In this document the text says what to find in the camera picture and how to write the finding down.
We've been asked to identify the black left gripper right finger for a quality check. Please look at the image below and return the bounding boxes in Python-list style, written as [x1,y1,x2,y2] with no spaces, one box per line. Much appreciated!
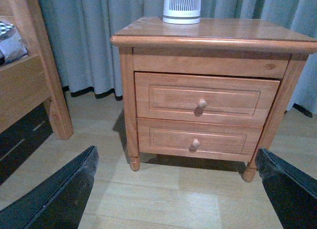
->
[255,148,317,229]

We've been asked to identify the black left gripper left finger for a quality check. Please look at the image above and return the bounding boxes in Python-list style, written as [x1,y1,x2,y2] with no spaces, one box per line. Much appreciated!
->
[0,146,99,229]

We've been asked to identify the wooden drawer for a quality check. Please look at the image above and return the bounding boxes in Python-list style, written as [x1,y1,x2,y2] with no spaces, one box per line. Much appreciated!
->
[137,118,262,162]
[135,72,280,127]

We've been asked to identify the wooden nightstand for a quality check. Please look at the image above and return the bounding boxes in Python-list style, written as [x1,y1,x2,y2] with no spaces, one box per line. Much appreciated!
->
[111,17,317,182]

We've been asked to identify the checkered mattress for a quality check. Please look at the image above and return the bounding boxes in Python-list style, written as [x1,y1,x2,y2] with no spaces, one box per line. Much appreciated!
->
[0,21,27,65]

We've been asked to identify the grey curtain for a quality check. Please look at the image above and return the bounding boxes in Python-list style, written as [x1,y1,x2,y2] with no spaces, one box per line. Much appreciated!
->
[36,0,317,115]

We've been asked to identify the white slatted air purifier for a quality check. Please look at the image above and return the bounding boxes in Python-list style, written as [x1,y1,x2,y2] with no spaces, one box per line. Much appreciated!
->
[162,0,201,24]

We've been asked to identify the wooden bed frame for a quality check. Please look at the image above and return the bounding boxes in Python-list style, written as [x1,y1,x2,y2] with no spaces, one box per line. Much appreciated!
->
[0,0,73,140]

